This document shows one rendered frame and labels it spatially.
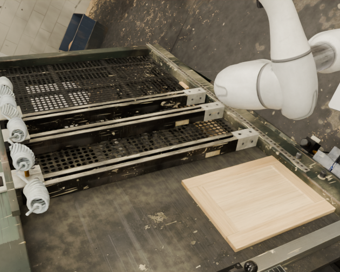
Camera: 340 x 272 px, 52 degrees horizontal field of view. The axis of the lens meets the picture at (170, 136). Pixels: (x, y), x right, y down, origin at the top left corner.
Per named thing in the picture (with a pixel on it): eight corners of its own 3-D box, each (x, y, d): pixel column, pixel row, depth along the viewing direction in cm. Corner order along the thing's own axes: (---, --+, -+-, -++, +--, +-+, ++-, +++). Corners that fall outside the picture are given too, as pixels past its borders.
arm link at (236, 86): (371, 63, 144) (319, 66, 160) (369, 22, 139) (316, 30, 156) (264, 120, 98) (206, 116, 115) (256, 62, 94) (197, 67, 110)
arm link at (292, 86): (297, 63, 84) (250, 66, 94) (310, 129, 91) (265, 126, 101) (322, 44, 91) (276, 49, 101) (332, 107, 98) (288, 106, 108)
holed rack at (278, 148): (310, 171, 151) (311, 170, 151) (305, 172, 150) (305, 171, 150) (149, 44, 270) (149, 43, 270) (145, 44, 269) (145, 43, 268)
